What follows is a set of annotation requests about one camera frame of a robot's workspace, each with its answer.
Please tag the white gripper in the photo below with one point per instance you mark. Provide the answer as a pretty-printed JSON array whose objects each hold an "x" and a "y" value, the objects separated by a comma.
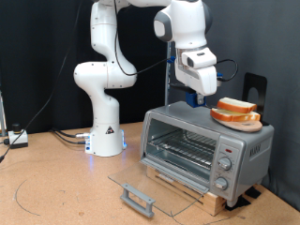
[{"x": 203, "y": 78}]

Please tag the white bread slice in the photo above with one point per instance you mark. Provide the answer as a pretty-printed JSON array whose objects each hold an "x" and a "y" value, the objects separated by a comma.
[
  {"x": 237, "y": 117},
  {"x": 237, "y": 106}
]

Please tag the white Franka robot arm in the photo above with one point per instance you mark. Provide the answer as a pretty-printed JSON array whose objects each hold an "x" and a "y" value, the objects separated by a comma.
[{"x": 103, "y": 137}]

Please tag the silver oven knob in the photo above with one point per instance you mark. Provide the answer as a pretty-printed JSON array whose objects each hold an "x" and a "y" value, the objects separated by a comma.
[
  {"x": 220, "y": 183},
  {"x": 225, "y": 163}
]

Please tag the silver toaster oven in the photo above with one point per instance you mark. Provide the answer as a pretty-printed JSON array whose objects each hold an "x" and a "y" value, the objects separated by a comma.
[{"x": 259, "y": 156}]

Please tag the vertical metal pole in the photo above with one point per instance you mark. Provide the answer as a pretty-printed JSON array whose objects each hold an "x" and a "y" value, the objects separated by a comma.
[{"x": 168, "y": 92}]

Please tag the black metal bookend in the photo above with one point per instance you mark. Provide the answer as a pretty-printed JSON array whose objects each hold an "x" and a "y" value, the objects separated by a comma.
[{"x": 248, "y": 81}]

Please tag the small round wooden board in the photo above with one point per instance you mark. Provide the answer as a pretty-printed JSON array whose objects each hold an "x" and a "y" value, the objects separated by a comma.
[{"x": 247, "y": 126}]

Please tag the wooden slatted block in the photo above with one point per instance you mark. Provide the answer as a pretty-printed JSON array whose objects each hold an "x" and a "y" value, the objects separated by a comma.
[{"x": 215, "y": 204}]

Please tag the black foam pad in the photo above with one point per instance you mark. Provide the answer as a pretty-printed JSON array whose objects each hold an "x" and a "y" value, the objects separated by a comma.
[
  {"x": 253, "y": 192},
  {"x": 240, "y": 203}
]

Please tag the emergency stop button box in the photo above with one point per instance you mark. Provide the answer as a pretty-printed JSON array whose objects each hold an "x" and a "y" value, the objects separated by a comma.
[{"x": 18, "y": 139}]

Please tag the metal post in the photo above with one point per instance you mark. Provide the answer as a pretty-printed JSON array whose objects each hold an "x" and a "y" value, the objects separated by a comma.
[{"x": 2, "y": 118}]

